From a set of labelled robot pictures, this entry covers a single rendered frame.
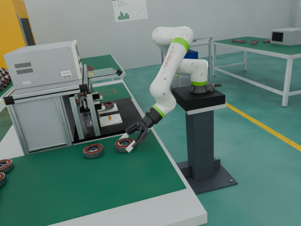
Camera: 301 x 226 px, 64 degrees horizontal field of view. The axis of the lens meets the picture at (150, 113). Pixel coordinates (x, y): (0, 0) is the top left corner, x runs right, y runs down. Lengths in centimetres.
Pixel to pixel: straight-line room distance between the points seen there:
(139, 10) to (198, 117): 541
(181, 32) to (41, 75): 88
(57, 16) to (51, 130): 558
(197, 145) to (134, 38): 534
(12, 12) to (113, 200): 452
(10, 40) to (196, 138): 410
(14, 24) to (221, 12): 552
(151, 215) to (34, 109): 89
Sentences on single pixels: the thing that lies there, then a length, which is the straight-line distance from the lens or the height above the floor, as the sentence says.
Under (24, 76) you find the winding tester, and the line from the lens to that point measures 159.
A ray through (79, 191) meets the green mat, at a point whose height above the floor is 75.
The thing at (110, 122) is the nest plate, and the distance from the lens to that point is 168.
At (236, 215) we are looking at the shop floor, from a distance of 204.
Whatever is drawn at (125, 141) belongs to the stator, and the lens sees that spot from 142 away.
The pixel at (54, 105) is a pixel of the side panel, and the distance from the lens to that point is 148.
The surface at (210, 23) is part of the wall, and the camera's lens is 781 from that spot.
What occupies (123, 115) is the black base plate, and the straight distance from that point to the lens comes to 178.
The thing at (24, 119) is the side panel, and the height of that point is 96.
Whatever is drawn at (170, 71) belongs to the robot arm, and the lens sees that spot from 137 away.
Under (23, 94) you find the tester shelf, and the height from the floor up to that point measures 111.
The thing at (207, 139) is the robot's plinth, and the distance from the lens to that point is 209.
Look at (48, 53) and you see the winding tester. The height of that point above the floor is 129.
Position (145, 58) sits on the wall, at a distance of 718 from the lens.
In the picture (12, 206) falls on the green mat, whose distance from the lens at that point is 125.
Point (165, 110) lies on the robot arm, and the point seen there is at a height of 92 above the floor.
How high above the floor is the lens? 145
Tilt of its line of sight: 23 degrees down
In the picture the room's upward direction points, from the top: 6 degrees counter-clockwise
